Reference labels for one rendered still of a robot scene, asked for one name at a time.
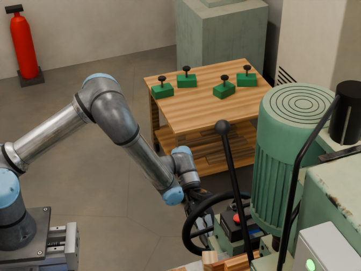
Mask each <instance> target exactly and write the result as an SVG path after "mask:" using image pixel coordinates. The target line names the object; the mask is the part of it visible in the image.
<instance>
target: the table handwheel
mask: <svg viewBox="0 0 361 271"><path fill-rule="evenodd" d="M240 194H241V199H244V200H246V199H250V198H251V193H250V192H248V191H245V190H240ZM228 199H234V200H233V202H232V204H233V203H235V197H234V193H233V190H227V191H223V192H220V193H218V194H215V195H213V196H211V197H209V198H207V199H205V200H204V201H203V202H201V203H200V204H199V205H197V206H196V207H195V208H194V209H193V210H192V212H191V213H190V214H189V216H188V217H187V219H186V221H185V223H184V225H183V229H182V241H183V244H184V246H185V247H186V248H187V249H188V250H189V251H190V252H191V253H193V254H195V255H198V256H202V251H211V249H210V248H201V247H198V246H196V245H195V244H194V243H193V242H192V241H191V239H192V238H194V237H197V236H200V235H202V234H205V233H208V232H211V231H214V219H213V221H212V224H213V225H212V226H209V227H207V228H205V229H202V230H199V231H196V232H193V233H191V229H192V226H193V224H194V223H195V221H196V220H197V218H198V217H199V216H200V215H201V214H202V213H203V212H204V211H206V210H207V209H208V208H210V207H211V206H213V205H215V204H217V203H219V202H222V201H225V200H228Z"/></svg>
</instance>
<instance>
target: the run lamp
mask: <svg viewBox="0 0 361 271"><path fill-rule="evenodd" d="M307 266H308V268H309V269H310V270H311V271H316V265H315V262H314V260H313V259H311V258H309V259H308V260H307Z"/></svg>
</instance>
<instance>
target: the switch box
mask: <svg viewBox="0 0 361 271"><path fill-rule="evenodd" d="M309 258H311V259H313V260H314V262H315V265H316V271H361V257H360V256H359V254H358V253H357V252H356V251H355V250H354V248H353V247H352V246H351V245H350V244H349V242H348V241H347V240H346V239H345V238H344V236H343V235H342V234H341V232H340V231H339V230H338V229H337V228H336V226H335V225H334V224H333V223H332V222H326V223H322V224H319V225H316V226H312V227H309V228H307V229H304V230H301V231H299V235H298V241H297V247H296V250H295V256H294V262H293V268H292V271H308V269H307V268H306V267H305V265H306V263H307V260H308V259H309Z"/></svg>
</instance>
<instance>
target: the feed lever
mask: <svg viewBox="0 0 361 271"><path fill-rule="evenodd" d="M214 129H215V131H216V133H217V134H219V135H221V138H222V143H223V148H224V151H225V156H226V161H227V166H228V170H229V175H230V180H231V183H232V188H233V193H234V197H235V202H236V207H237V212H238V215H239V220H240V225H241V230H242V234H243V239H244V244H245V247H246V252H247V257H248V261H249V267H250V265H251V261H252V260H254V254H253V251H252V246H251V241H250V236H249V231H248V227H247V222H246V217H245V214H244V209H243V204H242V199H241V194H240V190H239V185H238V181H237V177H236V172H235V167H234V162H233V157H232V153H231V149H230V144H229V140H228V135H227V134H228V133H229V131H230V123H229V122H228V121H227V120H225V119H221V120H219V121H217V122H216V123H215V126H214Z"/></svg>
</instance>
